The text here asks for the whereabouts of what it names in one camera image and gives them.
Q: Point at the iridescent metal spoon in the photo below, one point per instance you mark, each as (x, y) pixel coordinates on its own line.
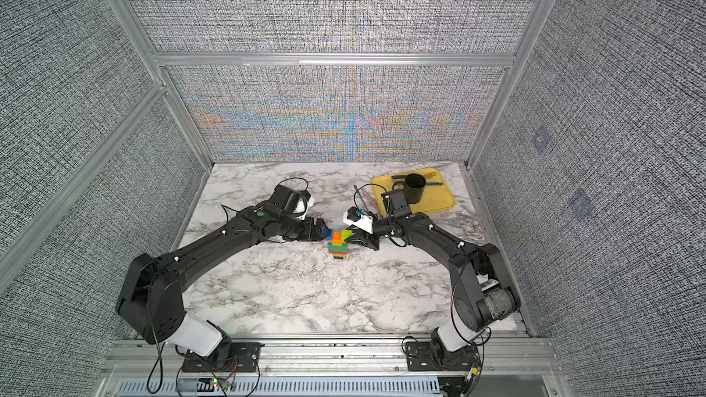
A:
(358, 190)

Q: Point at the lime lego brick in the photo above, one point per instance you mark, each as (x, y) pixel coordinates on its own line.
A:
(346, 234)

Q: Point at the orange lego brick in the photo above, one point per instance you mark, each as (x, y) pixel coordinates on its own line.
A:
(338, 239)

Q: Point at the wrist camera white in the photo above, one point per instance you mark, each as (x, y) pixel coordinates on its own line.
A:
(303, 204)
(358, 219)

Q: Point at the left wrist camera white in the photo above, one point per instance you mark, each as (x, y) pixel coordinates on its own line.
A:
(303, 204)

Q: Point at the yellow plastic tray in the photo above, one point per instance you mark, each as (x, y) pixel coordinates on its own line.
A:
(425, 190)

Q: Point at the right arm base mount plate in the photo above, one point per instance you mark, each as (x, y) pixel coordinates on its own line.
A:
(432, 356)

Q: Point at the white slotted cable duct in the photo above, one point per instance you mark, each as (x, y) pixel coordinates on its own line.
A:
(306, 386)

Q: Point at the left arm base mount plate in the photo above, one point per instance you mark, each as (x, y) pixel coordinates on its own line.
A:
(228, 357)

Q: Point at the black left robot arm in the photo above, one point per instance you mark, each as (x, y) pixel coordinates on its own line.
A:
(151, 297)

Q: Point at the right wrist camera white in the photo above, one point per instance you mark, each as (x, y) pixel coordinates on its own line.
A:
(358, 219)

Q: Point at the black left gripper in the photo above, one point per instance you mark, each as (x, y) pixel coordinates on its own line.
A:
(309, 234)

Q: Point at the green handled utensil on tray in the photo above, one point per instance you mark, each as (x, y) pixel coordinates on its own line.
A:
(415, 180)

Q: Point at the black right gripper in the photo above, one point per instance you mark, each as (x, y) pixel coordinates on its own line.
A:
(365, 238)

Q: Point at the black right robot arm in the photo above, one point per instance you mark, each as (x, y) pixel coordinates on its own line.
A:
(483, 291)

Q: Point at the black mug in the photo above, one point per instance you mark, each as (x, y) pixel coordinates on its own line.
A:
(413, 195)

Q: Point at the aluminium front rail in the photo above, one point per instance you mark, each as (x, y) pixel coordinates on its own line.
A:
(352, 355)

